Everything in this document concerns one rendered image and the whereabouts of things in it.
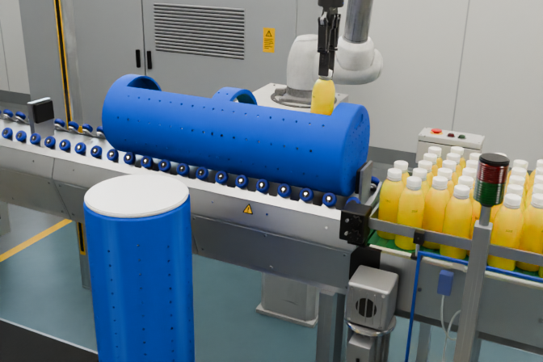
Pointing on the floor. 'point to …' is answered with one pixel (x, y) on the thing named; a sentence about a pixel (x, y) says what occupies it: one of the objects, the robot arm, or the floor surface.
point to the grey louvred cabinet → (164, 35)
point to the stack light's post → (473, 292)
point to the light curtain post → (68, 69)
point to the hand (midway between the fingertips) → (326, 63)
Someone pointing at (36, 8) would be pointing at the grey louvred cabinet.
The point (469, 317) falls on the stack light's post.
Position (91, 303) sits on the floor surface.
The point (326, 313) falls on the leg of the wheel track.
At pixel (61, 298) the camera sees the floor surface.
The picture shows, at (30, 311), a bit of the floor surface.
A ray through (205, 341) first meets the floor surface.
